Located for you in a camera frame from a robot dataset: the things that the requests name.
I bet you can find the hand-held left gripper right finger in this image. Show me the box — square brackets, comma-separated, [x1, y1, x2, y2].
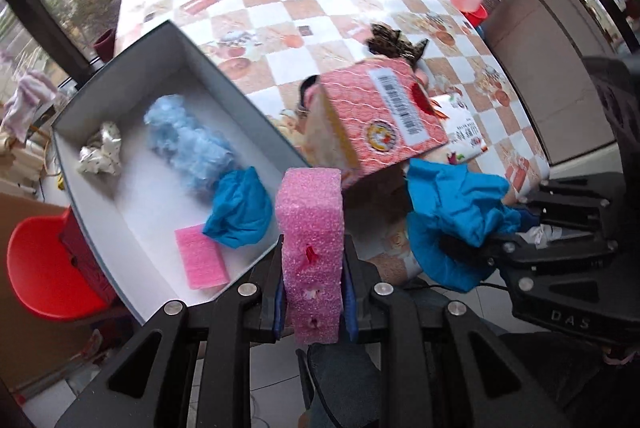
[340, 232, 576, 428]

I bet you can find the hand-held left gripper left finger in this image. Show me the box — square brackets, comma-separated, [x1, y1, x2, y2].
[55, 233, 287, 428]

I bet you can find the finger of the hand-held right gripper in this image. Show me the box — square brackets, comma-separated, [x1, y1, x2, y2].
[520, 173, 613, 231]
[480, 228, 623, 271]

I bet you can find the tall pink foam block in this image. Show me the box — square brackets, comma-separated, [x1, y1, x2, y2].
[275, 167, 346, 345]

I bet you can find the wide pink foam block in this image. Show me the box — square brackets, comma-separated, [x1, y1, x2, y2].
[174, 223, 232, 291]

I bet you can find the blue glove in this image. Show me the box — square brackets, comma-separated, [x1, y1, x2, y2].
[202, 167, 274, 250]
[406, 158, 523, 293]

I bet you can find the grey cardboard box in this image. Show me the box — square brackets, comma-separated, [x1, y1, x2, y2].
[51, 19, 313, 326]

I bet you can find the light blue plastic cover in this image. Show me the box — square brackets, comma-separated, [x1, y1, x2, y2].
[144, 96, 240, 198]

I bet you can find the pink knitted sock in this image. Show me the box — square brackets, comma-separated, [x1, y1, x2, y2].
[299, 77, 326, 114]

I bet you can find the white polka dot scrunchie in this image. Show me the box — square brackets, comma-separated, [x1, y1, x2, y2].
[77, 121, 123, 176]

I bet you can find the leopard print scrunchie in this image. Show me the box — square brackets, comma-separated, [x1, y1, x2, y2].
[366, 22, 430, 62]

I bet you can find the floral tissue pack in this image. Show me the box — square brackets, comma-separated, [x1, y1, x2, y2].
[425, 92, 490, 165]

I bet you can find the red patterned box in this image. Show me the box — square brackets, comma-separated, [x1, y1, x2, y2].
[305, 57, 451, 189]

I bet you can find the red plastic basin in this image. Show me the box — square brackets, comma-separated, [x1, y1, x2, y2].
[462, 3, 488, 26]

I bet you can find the red plastic chair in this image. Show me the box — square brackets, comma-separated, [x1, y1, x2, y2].
[7, 207, 108, 321]

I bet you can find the checked tablecloth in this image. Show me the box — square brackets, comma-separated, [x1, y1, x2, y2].
[114, 0, 551, 289]

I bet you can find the dark red pot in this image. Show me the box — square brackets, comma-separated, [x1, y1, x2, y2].
[93, 28, 117, 62]

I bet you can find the pale pink cloth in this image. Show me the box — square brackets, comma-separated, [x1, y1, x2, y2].
[2, 68, 61, 141]

